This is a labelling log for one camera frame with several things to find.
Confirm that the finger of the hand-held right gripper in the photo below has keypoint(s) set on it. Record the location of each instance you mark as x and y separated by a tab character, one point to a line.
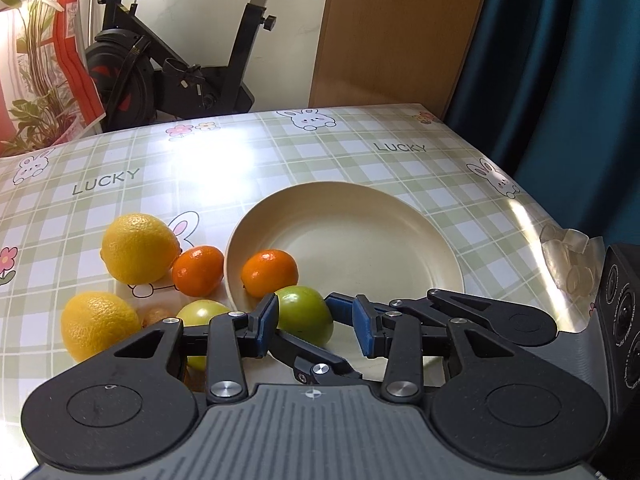
340	310
310	360

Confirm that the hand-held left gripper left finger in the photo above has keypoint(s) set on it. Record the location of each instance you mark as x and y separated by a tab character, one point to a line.
266	327

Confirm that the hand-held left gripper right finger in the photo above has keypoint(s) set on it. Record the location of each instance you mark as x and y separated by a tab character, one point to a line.
362	330

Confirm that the green jujube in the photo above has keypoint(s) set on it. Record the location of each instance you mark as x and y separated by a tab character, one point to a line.
302	310

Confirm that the orange mandarin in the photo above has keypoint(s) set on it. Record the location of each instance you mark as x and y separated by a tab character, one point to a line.
270	272
198	270

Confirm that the pale yellow-green jujube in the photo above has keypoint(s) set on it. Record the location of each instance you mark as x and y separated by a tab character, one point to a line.
200	312

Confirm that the cream round plate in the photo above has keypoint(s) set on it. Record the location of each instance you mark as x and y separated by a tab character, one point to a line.
350	240

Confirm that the brown longan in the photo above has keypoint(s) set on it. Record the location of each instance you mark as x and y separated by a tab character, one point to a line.
155	316

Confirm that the yellow lemon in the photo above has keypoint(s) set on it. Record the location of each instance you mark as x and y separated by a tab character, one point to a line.
140	248
100	326

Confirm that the green checked tablecloth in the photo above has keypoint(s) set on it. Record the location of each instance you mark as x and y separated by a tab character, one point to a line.
350	160

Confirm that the teal curtain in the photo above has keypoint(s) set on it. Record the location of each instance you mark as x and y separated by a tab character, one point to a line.
550	85

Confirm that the black exercise bike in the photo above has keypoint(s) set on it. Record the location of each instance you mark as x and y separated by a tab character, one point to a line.
220	90

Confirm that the brown wooden panel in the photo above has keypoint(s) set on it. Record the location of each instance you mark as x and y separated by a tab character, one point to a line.
400	35

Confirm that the printed wall backdrop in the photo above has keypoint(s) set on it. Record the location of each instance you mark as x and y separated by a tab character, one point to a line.
40	60

